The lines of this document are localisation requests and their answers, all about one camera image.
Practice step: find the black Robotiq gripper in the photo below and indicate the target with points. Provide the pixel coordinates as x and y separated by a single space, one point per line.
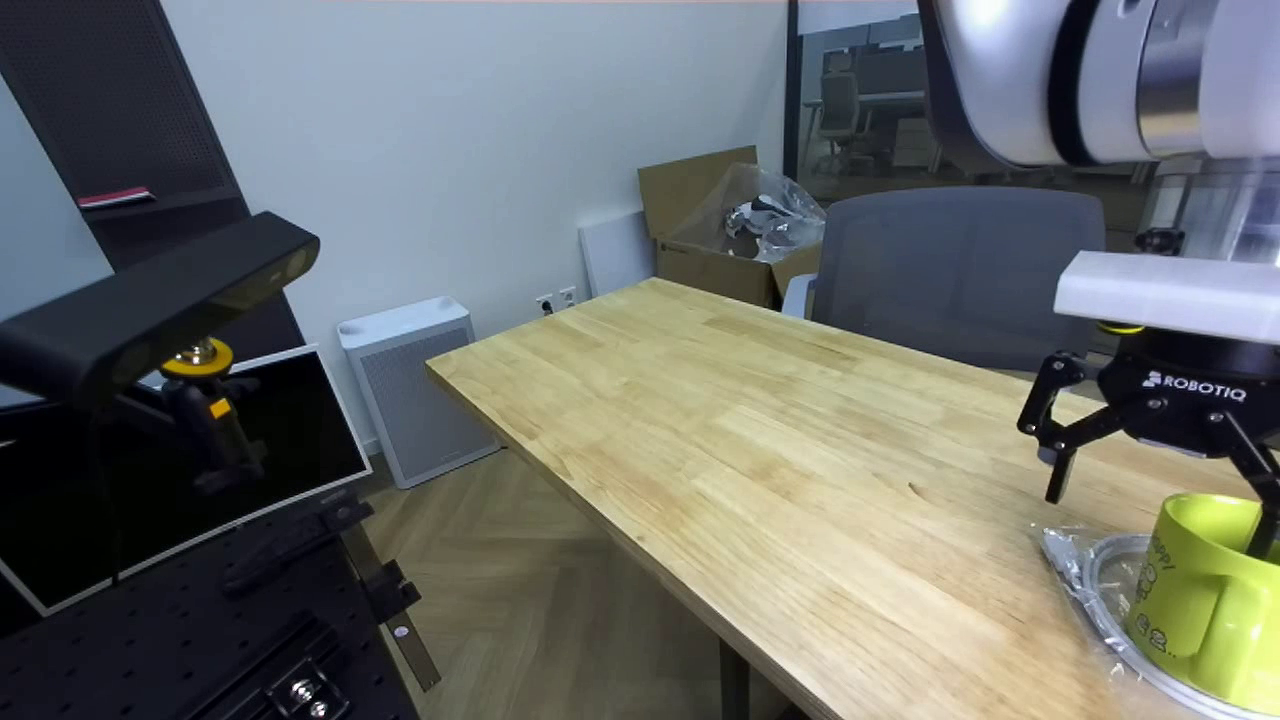
1184 393

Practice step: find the green mug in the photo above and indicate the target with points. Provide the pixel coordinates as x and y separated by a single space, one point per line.
1208 610

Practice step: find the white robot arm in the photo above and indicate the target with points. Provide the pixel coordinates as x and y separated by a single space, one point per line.
1191 84

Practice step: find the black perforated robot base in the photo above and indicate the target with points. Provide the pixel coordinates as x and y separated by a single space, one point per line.
274 621

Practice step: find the grey office chair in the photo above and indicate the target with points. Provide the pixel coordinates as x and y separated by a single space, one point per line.
962 275

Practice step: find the cardboard box with plastic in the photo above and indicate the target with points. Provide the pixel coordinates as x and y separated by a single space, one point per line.
730 227

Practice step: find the white air purifier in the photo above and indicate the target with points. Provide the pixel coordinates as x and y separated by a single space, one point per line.
423 427

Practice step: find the black framed panel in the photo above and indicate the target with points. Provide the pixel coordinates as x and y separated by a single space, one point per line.
71 533

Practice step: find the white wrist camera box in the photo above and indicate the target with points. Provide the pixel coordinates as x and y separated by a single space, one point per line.
1201 298

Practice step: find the white board against wall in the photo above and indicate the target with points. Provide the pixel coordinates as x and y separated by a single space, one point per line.
614 254

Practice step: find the black stereo camera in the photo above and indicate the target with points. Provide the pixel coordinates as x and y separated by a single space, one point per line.
109 333

